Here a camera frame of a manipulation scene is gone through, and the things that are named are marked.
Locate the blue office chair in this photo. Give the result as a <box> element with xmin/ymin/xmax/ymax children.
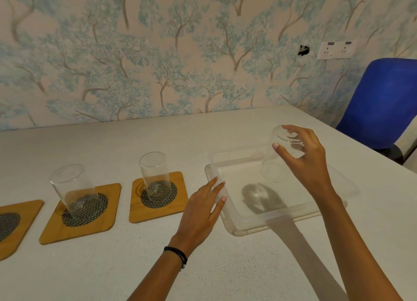
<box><xmin>336</xmin><ymin>58</ymin><xmax>417</xmax><ymax>165</ymax></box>

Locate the clear plastic tray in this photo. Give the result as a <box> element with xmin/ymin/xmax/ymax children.
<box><xmin>204</xmin><ymin>147</ymin><xmax>359</xmax><ymax>237</ymax></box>

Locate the clear drinking glass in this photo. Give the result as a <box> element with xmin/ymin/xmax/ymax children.
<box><xmin>50</xmin><ymin>164</ymin><xmax>102</xmax><ymax>220</ymax></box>
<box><xmin>261</xmin><ymin>125</ymin><xmax>307</xmax><ymax>183</ymax></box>
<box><xmin>139</xmin><ymin>152</ymin><xmax>172</xmax><ymax>204</ymax></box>

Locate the square wooden coaster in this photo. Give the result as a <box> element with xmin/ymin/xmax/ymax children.
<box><xmin>0</xmin><ymin>199</ymin><xmax>45</xmax><ymax>262</ymax></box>
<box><xmin>129</xmin><ymin>171</ymin><xmax>189</xmax><ymax>224</ymax></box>
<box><xmin>39</xmin><ymin>183</ymin><xmax>122</xmax><ymax>245</ymax></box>

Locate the person's left hand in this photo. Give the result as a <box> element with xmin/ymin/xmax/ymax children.
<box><xmin>169</xmin><ymin>176</ymin><xmax>227</xmax><ymax>256</ymax></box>

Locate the person's right hand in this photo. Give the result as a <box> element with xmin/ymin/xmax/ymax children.
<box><xmin>272</xmin><ymin>125</ymin><xmax>337</xmax><ymax>201</ymax></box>

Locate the black wristband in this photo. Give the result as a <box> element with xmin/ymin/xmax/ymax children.
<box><xmin>164</xmin><ymin>246</ymin><xmax>188</xmax><ymax>269</ymax></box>

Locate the person's left forearm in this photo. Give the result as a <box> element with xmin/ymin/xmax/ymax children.
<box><xmin>128</xmin><ymin>249</ymin><xmax>187</xmax><ymax>301</ymax></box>

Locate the person's right forearm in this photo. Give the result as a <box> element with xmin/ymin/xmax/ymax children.
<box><xmin>313</xmin><ymin>187</ymin><xmax>405</xmax><ymax>301</ymax></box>

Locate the white wall socket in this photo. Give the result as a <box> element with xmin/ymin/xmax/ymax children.
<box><xmin>316</xmin><ymin>40</ymin><xmax>354</xmax><ymax>60</ymax></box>

